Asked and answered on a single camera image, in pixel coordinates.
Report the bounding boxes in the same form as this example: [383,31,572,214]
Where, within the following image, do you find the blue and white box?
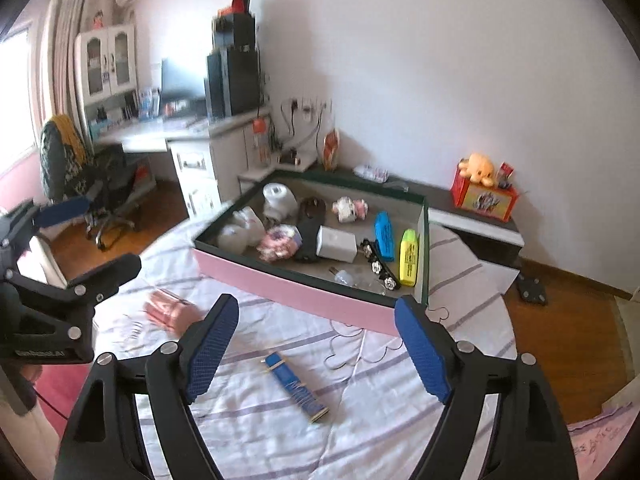
[137,87,158,118]

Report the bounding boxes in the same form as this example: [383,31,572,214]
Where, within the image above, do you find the white desk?
[90,107,273,218]

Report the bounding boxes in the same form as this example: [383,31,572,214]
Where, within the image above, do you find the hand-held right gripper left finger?
[52,294,240,480]

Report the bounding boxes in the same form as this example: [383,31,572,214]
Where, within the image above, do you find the pink translucent jar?
[144,290,203,333]

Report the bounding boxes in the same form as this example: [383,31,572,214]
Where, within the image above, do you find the white glass-door cabinet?
[75,24,138,106]

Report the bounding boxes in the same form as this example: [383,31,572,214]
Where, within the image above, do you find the person's left forearm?
[0,395,58,480]

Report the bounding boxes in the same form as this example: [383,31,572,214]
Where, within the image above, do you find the pink and white block toy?
[332,196,369,223]

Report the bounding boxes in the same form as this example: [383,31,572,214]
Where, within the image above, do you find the dark blue slim box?
[260,352,330,423]

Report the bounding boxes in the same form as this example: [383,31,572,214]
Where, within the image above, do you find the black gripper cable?
[32,385,68,421]

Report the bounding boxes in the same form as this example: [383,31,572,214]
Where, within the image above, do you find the red printed box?
[450,167,519,223]

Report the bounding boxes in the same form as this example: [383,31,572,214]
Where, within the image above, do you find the black computer tower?
[206,45,262,118]

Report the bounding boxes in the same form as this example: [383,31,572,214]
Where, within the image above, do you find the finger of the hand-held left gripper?
[6,253,143,322]
[0,196,92,282]

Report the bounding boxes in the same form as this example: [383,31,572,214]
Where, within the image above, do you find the black floor scale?
[516,275,549,307]

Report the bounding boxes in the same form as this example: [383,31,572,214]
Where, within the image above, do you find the pink printed pillow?
[567,400,638,480]

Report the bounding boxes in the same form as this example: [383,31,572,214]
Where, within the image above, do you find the black computer monitor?
[160,58,208,103]

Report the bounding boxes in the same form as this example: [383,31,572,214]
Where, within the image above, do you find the black power cable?
[279,100,326,161]

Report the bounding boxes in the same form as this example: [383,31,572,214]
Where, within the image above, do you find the black case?
[294,196,327,263]

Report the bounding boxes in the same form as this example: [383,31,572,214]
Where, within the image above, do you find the blue highlighter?
[374,211,397,262]

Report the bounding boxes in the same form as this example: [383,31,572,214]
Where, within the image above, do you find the yellow highlighter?
[398,228,420,288]

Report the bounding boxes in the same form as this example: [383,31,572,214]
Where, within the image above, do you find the pink donut block toy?
[257,224,303,262]

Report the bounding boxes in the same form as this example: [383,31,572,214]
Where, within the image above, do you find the black office chair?
[40,115,146,251]

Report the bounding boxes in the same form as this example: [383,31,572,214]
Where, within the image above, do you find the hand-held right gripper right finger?
[394,295,581,480]

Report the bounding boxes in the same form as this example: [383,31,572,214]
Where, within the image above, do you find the beige curtain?
[25,0,93,126]

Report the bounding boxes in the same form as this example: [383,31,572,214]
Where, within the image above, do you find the pink storage box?
[193,169,431,337]

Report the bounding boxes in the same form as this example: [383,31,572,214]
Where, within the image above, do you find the black speaker box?
[212,12,257,51]

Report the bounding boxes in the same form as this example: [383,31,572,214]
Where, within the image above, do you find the white wall outlets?
[287,99,333,121]

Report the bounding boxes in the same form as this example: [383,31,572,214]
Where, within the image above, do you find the black printed jacket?
[40,115,88,198]

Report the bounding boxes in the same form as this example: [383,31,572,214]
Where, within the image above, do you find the clear plastic packet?
[355,164,390,183]

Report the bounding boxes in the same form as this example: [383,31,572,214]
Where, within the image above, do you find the white animal figurine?
[217,207,266,253]

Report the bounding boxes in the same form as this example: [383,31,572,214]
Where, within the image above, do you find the orange-lid water bottle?
[250,117,268,166]

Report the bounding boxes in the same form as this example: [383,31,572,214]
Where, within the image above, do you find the yellow octopus plush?
[457,153,498,187]

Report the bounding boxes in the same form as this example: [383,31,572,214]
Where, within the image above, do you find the white round plug-in device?
[262,182,301,223]

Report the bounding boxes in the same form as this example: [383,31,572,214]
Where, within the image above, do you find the white power adapter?
[316,226,362,263]

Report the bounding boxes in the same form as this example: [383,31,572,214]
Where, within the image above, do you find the black flower hair clip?
[360,238,401,291]

